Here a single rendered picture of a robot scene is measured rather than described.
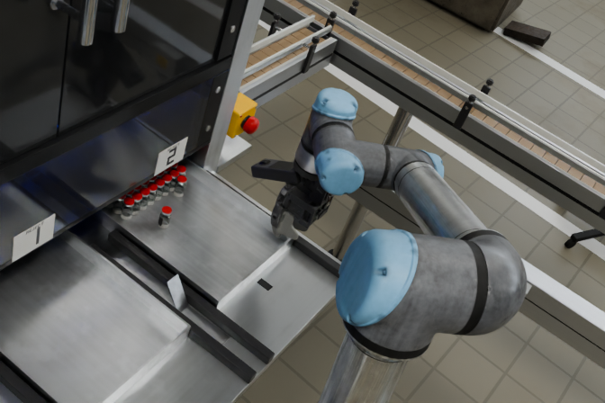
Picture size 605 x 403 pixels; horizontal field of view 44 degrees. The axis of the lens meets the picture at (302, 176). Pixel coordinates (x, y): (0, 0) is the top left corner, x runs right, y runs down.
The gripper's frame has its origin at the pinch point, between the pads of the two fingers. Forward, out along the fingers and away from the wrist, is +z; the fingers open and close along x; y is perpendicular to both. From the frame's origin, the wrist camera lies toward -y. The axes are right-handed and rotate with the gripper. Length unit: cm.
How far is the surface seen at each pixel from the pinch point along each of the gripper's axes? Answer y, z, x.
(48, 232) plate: -23.6, -6.5, -38.5
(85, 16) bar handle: -18, -53, -41
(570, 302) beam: 62, 40, 86
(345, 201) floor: -27, 95, 132
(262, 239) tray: -3.0, 6.6, 1.8
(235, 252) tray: -4.6, 6.6, -5.5
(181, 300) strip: -3.4, 4.9, -24.2
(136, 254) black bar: -16.5, 4.8, -22.4
